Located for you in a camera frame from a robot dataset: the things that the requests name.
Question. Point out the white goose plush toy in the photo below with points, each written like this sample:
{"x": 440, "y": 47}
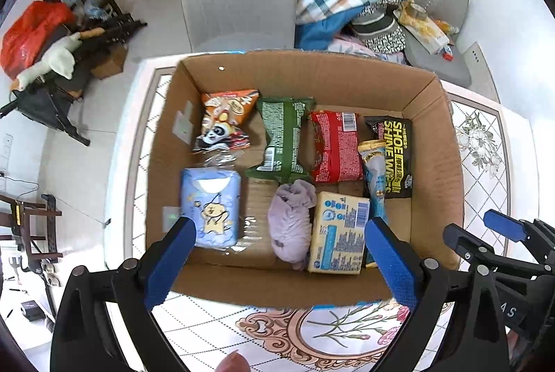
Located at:
{"x": 56, "y": 59}

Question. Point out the orange snack wrapper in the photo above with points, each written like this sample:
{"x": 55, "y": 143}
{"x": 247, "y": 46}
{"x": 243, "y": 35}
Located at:
{"x": 446, "y": 26}

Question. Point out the striped patterned hat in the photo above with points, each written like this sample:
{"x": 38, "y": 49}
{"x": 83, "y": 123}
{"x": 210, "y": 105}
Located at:
{"x": 377, "y": 31}

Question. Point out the person's left hand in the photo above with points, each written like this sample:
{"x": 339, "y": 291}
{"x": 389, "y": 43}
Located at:
{"x": 234, "y": 362}

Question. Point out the green snack packet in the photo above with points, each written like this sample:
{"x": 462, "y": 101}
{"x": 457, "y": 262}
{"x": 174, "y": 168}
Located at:
{"x": 282, "y": 137}

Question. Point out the orange panda snack bag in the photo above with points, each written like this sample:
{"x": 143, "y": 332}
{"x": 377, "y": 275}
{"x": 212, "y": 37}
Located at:
{"x": 221, "y": 116}

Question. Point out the black wipes packet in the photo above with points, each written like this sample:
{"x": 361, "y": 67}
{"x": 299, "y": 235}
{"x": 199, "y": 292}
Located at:
{"x": 394, "y": 155}

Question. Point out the dark wooden chair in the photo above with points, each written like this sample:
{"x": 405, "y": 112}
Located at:
{"x": 39, "y": 224}

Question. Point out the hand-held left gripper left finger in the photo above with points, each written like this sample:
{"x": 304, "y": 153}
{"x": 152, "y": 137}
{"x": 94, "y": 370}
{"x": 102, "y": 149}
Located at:
{"x": 171, "y": 259}

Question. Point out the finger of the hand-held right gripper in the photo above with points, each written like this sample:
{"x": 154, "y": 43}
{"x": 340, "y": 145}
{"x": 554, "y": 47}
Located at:
{"x": 503, "y": 222}
{"x": 466, "y": 242}

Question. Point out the black folded stroller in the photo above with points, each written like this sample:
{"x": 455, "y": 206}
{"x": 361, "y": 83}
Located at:
{"x": 43, "y": 103}

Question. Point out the white wall socket panel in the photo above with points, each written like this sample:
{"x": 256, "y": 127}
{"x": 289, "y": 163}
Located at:
{"x": 479, "y": 68}

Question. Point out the small black box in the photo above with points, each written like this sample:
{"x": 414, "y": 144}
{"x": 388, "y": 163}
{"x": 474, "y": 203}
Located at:
{"x": 31, "y": 310}

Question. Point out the yellow and white packet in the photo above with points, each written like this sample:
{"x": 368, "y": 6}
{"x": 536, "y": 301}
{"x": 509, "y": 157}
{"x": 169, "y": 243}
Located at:
{"x": 425, "y": 31}

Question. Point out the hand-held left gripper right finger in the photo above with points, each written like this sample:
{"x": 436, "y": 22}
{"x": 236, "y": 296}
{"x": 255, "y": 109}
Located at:
{"x": 394, "y": 263}

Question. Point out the tape roll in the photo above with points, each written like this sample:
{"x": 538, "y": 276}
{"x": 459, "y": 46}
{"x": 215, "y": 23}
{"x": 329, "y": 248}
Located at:
{"x": 412, "y": 8}

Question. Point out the small red and white box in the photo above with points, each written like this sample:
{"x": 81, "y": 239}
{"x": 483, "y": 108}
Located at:
{"x": 448, "y": 53}

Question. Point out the cream blue carton box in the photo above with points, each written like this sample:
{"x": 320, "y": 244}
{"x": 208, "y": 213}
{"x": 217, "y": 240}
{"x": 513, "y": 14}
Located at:
{"x": 338, "y": 233}

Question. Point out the red plastic bag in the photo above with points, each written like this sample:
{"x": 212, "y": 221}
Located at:
{"x": 30, "y": 33}

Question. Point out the blue tissue pack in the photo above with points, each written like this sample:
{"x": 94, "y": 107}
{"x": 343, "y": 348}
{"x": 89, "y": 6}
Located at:
{"x": 212, "y": 207}

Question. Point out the blue tube packet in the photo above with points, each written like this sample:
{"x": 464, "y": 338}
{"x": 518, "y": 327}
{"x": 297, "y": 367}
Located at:
{"x": 375, "y": 181}

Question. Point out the purple cloth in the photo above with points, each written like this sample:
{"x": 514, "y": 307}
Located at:
{"x": 288, "y": 224}

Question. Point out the red snack packet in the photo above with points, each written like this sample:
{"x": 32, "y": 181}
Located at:
{"x": 336, "y": 146}

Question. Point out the small brown cardboard box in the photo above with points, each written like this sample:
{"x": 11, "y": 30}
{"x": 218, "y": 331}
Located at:
{"x": 108, "y": 62}

